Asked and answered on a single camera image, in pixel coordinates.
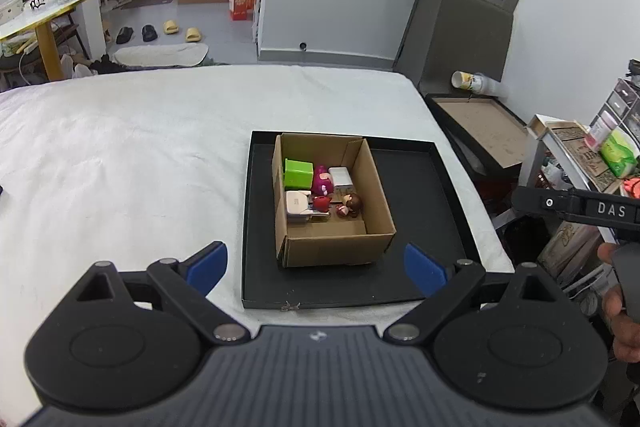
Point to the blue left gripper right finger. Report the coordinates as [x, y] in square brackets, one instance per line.
[425, 272]

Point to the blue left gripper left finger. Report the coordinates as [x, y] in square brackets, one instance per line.
[204, 270]

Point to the brown haired girl figurine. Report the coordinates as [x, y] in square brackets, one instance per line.
[350, 206]

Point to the cream white toy figure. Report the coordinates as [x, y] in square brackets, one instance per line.
[298, 206]

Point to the brown cardboard box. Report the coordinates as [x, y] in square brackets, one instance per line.
[318, 242]

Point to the red blue small figurine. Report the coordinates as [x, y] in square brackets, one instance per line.
[320, 206]

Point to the white charger plug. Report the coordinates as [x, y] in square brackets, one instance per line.
[342, 180]

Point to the green cube toy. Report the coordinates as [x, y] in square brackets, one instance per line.
[298, 174]

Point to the magenta dinosaur costume figurine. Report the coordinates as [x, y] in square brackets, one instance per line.
[322, 184]

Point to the person right hand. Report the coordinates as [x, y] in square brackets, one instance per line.
[626, 331]

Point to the black shallow tray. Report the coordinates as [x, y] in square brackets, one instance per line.
[406, 197]

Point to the green tissue pack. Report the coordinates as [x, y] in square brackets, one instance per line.
[620, 153]

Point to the white shelf rack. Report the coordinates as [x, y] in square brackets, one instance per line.
[564, 140]

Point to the grey drawer organizer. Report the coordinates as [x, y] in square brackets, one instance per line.
[623, 104]

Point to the black framed cork board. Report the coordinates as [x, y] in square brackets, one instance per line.
[486, 137]

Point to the white bed blanket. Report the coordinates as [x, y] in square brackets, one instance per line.
[139, 166]

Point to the stacked paper cups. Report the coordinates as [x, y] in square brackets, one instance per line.
[475, 83]

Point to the grey padded panel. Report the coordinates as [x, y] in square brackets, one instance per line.
[444, 36]

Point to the white floor mat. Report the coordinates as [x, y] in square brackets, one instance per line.
[162, 55]

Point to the yellow slipper right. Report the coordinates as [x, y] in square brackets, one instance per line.
[193, 35]

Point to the yellow slipper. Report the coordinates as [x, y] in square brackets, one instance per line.
[170, 27]
[193, 35]

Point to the black slipper right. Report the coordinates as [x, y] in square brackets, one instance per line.
[148, 33]

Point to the black slipper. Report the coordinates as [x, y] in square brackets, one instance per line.
[148, 33]
[124, 35]

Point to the yellow slipper left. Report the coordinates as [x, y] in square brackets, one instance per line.
[170, 27]

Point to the black slipper left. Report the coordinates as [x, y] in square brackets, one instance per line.
[124, 35]

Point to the orange cardboard box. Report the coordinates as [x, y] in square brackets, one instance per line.
[241, 9]

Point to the round white yellow table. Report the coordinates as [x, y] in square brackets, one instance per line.
[39, 20]

